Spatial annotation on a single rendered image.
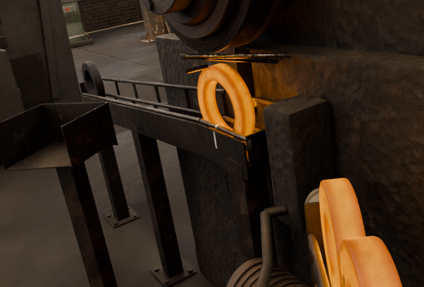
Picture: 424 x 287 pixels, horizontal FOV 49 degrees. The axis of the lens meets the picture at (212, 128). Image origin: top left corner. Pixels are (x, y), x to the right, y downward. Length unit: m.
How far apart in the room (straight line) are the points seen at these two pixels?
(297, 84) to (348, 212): 0.43
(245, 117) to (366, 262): 0.59
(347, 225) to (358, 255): 0.11
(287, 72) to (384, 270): 0.59
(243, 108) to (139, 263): 1.10
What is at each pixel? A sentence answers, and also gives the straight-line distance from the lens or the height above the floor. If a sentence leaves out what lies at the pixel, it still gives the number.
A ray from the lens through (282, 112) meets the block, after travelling 0.81.
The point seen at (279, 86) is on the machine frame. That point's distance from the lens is 0.97.
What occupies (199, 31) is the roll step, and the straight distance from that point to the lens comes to 0.96.
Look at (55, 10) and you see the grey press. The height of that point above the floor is 0.90.
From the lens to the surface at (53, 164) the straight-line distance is 1.37.
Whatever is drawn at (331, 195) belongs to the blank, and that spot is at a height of 0.78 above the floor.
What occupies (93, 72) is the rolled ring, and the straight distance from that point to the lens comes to 1.97.
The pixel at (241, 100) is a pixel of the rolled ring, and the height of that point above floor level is 0.78.
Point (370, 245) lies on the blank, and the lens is 0.45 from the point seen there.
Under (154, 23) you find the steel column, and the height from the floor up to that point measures 0.27.
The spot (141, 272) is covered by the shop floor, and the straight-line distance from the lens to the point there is 1.88.
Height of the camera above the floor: 1.05
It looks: 19 degrees down
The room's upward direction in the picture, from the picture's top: 9 degrees counter-clockwise
